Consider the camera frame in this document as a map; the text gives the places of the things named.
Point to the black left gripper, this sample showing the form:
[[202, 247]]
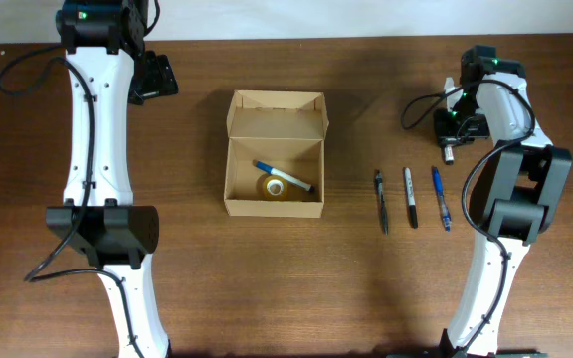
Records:
[[162, 79]]

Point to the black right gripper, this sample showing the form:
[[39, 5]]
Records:
[[444, 133]]

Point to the black whiteboard marker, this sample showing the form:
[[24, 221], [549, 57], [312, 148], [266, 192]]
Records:
[[449, 155]]

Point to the black ballpoint pen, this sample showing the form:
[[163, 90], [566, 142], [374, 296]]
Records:
[[383, 214]]

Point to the brown cardboard box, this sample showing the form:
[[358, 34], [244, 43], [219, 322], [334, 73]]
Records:
[[285, 129]]

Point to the blue whiteboard marker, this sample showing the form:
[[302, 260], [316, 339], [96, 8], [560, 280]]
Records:
[[289, 178]]

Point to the yellow clear tape roll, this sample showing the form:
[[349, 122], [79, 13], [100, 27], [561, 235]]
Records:
[[274, 188]]

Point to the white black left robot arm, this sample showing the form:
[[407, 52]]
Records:
[[111, 69]]

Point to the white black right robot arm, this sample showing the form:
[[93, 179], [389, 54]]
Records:
[[509, 198]]

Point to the black permanent marker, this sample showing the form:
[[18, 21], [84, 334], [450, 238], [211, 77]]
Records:
[[411, 198]]

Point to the blue ballpoint pen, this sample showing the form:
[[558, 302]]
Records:
[[445, 211]]

